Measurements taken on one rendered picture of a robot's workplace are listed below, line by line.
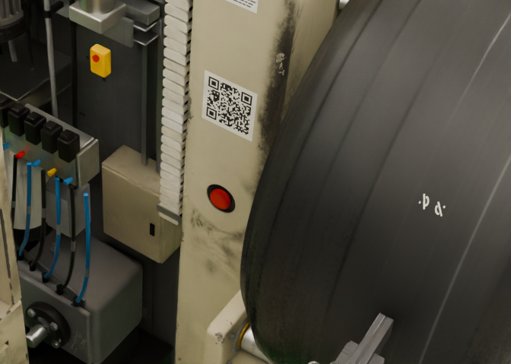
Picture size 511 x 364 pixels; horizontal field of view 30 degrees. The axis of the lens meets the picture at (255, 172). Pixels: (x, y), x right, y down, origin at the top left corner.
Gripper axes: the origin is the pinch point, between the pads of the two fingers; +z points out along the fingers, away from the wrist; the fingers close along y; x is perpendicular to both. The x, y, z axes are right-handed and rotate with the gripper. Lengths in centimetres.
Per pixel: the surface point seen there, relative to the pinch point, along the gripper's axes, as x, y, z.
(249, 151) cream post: 12.0, 27.8, 23.1
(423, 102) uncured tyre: -15.3, 5.1, 16.9
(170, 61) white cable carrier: 5.0, 40.8, 25.2
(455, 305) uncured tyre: -4.5, -5.2, 6.0
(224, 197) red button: 21.2, 30.4, 21.3
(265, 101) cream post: 3.3, 26.3, 24.4
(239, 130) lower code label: 9.3, 29.5, 23.5
